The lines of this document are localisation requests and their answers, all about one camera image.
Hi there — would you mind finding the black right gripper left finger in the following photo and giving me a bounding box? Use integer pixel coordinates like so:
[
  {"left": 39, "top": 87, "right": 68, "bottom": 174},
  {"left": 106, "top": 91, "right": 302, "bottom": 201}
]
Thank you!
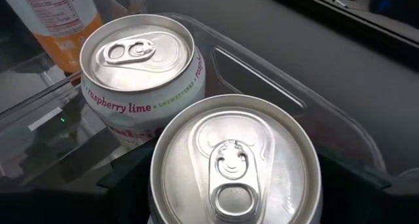
[{"left": 0, "top": 141, "right": 158, "bottom": 224}]

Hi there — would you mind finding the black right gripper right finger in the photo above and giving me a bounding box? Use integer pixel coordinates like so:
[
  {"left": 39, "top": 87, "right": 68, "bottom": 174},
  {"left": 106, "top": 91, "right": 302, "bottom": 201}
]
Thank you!
[{"left": 319, "top": 153, "right": 419, "bottom": 224}]

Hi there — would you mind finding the red and white raspberry can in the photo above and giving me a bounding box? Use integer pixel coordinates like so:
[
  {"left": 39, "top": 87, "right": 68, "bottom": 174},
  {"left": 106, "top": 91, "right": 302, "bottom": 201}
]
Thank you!
[{"left": 147, "top": 93, "right": 323, "bottom": 224}]

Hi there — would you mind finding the red bottle white cap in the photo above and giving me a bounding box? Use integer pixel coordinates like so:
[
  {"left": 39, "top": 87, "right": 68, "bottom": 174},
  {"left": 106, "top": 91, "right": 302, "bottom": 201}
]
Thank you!
[{"left": 79, "top": 13, "right": 207, "bottom": 151}]

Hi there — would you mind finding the orange and white soda can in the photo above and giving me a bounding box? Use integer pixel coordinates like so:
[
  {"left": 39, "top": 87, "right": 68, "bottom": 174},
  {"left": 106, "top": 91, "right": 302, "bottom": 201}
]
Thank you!
[{"left": 0, "top": 0, "right": 104, "bottom": 74}]

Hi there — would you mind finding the black table frame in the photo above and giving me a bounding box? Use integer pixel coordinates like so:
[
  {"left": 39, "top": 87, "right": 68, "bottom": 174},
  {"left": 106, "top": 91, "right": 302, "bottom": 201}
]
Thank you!
[{"left": 250, "top": 0, "right": 419, "bottom": 67}]

